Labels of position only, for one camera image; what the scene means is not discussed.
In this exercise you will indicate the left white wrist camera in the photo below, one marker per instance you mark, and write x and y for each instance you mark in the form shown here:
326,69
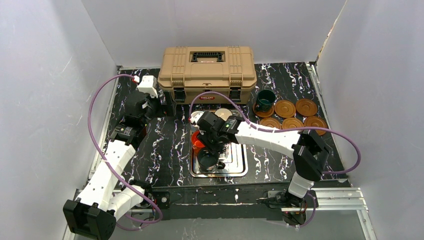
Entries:
147,84

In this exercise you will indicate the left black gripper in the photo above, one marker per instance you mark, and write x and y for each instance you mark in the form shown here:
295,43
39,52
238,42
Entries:
154,106

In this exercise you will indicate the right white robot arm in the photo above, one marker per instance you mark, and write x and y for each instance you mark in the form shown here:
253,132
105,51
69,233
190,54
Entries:
305,147

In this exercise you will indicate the teal cup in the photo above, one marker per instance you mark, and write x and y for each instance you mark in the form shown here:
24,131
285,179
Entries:
265,100

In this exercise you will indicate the cream cup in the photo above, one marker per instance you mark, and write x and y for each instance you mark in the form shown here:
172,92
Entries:
223,113

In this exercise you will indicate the tan plastic toolbox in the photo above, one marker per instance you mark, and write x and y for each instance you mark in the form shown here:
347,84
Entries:
207,73

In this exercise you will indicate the aluminium frame rail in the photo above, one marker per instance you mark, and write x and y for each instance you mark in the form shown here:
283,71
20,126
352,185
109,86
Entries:
243,202

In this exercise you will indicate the dark grey cup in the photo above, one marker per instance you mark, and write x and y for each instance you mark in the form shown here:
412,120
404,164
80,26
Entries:
208,161

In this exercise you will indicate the orange cup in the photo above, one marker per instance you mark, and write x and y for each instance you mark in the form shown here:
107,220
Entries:
196,144

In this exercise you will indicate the stainless steel tray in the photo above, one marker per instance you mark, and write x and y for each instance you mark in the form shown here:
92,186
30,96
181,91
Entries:
235,159

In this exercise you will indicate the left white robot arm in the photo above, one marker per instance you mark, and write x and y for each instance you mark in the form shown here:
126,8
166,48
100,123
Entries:
107,196

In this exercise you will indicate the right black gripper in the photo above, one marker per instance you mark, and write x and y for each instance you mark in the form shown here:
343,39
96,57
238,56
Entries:
208,142

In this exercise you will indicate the white cup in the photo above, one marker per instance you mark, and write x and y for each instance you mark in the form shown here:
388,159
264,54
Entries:
193,120

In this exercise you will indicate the brown wooden coaster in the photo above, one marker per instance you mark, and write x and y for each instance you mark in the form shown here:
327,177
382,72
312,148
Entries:
270,122
306,107
285,109
315,121
263,114
291,122

